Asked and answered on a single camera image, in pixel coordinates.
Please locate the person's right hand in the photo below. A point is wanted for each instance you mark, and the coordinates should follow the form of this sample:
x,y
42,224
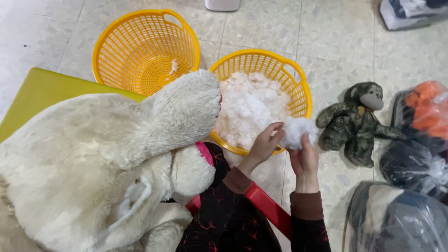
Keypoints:
x,y
305,164

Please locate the person's left hand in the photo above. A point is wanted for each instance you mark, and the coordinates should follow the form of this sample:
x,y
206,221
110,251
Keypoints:
x,y
260,148

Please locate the white stuffing tuft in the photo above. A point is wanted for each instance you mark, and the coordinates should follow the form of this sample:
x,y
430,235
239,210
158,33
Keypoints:
x,y
296,132

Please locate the heap of white stuffing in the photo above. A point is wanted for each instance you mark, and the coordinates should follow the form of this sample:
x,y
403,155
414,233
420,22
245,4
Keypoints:
x,y
248,105

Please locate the red plastic stool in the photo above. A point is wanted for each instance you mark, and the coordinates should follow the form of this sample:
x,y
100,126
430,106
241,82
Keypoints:
x,y
269,208

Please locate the camouflage monkey plush toy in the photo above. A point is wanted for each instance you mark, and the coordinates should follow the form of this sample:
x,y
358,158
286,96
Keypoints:
x,y
355,129

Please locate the yellow basket holding stuffing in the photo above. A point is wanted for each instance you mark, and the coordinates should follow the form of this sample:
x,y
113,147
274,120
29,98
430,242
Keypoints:
x,y
301,94

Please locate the person's legs in dark trousers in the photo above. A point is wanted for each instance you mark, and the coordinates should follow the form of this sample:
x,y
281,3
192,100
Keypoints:
x,y
227,224

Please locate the clear bag with grey toys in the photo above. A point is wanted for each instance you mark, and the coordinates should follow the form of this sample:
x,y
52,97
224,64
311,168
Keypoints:
x,y
395,220

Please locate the small stuffing scrap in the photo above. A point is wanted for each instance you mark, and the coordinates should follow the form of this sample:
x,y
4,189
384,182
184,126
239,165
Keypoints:
x,y
173,66

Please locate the clear bag with orange toy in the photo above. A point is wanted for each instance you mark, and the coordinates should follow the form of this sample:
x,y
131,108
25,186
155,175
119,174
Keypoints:
x,y
423,140

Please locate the white appliance base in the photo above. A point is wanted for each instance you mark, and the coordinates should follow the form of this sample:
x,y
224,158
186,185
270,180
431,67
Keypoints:
x,y
222,4

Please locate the empty yellow plastic basket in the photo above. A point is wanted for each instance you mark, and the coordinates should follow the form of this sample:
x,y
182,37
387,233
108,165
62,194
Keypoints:
x,y
140,52

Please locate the large white plush toy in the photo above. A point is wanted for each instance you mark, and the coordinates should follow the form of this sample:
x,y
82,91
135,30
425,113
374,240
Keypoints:
x,y
87,157

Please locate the clear bag with dark clothes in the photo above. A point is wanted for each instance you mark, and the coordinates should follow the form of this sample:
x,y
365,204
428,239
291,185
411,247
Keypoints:
x,y
409,12

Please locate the yellow-green table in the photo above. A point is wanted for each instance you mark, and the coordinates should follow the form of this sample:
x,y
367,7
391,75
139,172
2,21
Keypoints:
x,y
45,91

